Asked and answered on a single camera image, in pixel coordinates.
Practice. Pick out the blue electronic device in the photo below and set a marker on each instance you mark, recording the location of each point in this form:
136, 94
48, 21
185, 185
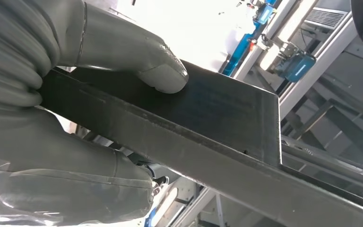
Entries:
297, 67

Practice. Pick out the white ventilation grille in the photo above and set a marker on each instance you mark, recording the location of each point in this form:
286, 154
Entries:
325, 18

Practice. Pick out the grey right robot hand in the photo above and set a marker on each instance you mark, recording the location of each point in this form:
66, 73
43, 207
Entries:
122, 47

